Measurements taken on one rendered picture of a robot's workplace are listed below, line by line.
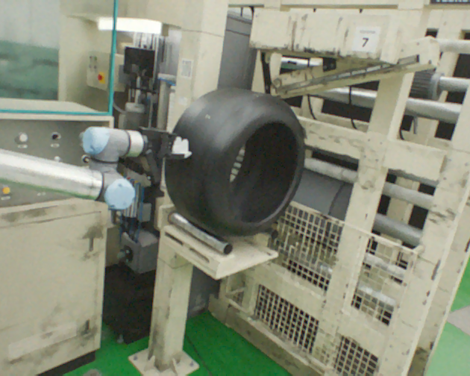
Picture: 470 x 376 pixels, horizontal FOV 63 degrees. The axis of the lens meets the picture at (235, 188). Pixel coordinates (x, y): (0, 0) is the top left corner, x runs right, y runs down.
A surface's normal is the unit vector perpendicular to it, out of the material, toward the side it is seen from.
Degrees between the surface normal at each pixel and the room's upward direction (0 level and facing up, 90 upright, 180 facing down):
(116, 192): 90
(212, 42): 90
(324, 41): 90
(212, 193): 99
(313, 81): 90
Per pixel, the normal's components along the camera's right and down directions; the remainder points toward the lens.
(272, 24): -0.70, 0.11
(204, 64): 0.70, 0.31
